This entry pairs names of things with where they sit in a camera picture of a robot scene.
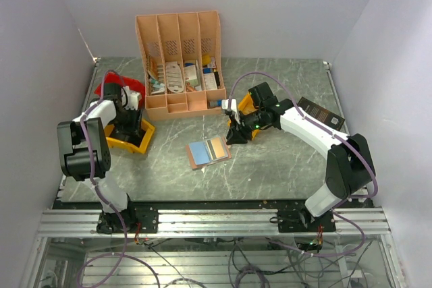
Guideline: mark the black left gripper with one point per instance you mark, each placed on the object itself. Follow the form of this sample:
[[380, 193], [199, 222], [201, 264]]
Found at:
[[134, 128]]

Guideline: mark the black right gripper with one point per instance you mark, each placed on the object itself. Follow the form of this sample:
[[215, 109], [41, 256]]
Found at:
[[237, 133]]

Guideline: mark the card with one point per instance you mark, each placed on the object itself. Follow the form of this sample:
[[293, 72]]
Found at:
[[217, 149]]

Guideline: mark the pink leather card holder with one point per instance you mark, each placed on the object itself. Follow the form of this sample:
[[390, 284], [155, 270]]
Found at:
[[198, 155]]

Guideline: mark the yellow bin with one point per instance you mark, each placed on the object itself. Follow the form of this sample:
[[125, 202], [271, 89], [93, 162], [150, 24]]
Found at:
[[245, 105], [140, 148]]

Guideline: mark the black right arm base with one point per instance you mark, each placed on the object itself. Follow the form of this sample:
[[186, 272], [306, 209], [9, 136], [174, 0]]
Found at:
[[300, 221]]

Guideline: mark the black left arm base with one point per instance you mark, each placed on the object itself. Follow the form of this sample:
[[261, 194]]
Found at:
[[137, 217]]

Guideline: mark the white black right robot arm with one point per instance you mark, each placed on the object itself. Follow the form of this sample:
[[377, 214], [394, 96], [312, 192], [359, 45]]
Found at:
[[349, 166]]

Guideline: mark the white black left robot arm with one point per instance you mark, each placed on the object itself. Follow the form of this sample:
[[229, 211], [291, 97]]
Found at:
[[83, 148]]

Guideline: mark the blue grey cylinder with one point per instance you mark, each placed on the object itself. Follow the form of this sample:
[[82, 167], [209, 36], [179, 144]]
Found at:
[[215, 103]]

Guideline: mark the red plastic bin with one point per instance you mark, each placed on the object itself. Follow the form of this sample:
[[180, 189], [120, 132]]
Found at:
[[113, 83]]

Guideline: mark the white oval perforated board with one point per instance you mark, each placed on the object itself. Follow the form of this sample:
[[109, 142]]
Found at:
[[174, 77]]

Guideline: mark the white box in organizer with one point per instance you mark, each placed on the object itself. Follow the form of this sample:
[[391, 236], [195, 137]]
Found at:
[[191, 75]]

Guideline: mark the peach plastic desk organizer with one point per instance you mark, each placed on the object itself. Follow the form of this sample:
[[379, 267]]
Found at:
[[191, 37]]

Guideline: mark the black book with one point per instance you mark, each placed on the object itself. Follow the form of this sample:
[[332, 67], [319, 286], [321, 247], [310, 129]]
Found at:
[[321, 114]]

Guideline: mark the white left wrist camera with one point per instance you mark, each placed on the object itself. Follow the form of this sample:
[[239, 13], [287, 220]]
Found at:
[[130, 99]]

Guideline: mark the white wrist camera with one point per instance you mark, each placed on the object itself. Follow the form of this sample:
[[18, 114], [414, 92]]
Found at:
[[230, 108], [130, 99]]

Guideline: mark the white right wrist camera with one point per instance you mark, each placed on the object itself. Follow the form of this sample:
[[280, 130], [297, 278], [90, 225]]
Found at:
[[230, 108]]

